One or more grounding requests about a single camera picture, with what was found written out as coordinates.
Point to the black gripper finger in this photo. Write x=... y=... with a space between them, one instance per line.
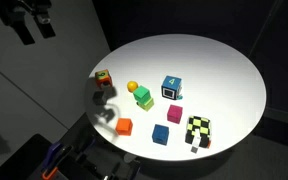
x=25 y=33
x=46 y=29

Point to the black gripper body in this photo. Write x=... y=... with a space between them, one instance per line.
x=27 y=8

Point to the orange toy block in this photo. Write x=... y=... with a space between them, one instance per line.
x=124 y=127

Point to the lime green toy block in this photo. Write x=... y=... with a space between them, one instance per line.
x=148 y=105

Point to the magenta toy block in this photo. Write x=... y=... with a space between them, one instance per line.
x=174 y=114

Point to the blue toy block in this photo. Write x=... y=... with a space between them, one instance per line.
x=160 y=134

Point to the red orange soft number cube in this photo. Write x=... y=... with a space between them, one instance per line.
x=103 y=79

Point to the yellow orange ball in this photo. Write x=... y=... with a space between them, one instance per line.
x=132 y=86

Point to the blue orange bar clamp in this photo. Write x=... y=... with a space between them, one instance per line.
x=53 y=159

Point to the blue soft number cube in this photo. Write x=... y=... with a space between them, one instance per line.
x=171 y=87

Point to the black metal fixture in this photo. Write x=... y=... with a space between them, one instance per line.
x=100 y=163

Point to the black lime checkered soft cube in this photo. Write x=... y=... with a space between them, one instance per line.
x=199 y=130

